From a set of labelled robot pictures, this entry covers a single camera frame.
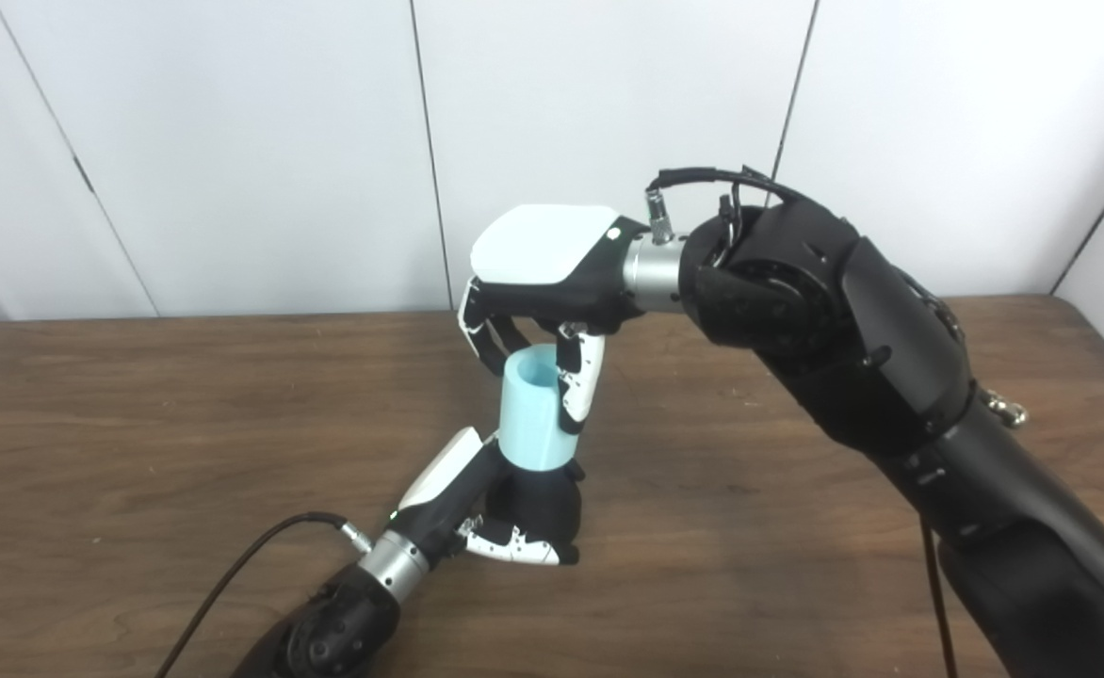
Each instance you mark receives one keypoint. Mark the white and black left hand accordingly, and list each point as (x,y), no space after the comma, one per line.
(444,480)

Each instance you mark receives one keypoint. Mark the white and black right hand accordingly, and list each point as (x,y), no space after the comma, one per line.
(543,245)

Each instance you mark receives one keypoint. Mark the black funnel-shaped nozzle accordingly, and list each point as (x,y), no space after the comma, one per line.
(538,504)

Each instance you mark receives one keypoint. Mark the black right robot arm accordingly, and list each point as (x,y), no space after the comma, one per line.
(844,330)

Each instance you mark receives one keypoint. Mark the silver metal clasp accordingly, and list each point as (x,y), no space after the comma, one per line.
(1014,412)

